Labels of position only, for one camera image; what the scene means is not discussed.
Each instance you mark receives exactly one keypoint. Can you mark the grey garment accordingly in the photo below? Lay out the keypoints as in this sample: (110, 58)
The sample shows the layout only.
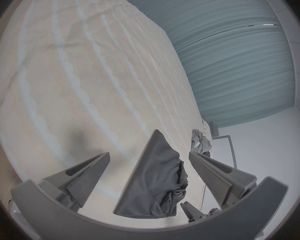
(198, 141)

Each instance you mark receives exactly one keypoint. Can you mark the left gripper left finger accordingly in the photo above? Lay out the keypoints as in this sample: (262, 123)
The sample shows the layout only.
(80, 181)

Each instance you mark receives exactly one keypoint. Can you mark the blue-green curtain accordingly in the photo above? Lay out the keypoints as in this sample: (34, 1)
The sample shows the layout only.
(202, 11)
(240, 79)

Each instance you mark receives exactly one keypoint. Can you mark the white printed pillow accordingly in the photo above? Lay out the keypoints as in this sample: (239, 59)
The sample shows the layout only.
(206, 129)

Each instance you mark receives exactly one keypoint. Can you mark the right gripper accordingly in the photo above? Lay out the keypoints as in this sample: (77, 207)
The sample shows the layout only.
(213, 212)

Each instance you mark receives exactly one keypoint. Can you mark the grey bedside table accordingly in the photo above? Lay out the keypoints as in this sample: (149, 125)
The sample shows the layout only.
(214, 128)

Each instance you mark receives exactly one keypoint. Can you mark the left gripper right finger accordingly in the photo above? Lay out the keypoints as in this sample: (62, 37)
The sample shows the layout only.
(227, 184)

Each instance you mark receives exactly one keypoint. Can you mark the black T-shirt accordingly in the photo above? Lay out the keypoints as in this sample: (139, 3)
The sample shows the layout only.
(152, 179)

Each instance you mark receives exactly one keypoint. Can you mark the bed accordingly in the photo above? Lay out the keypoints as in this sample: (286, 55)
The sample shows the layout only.
(90, 84)

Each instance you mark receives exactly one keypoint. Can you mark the black shiny garment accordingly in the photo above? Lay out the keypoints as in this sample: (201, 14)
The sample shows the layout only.
(207, 154)

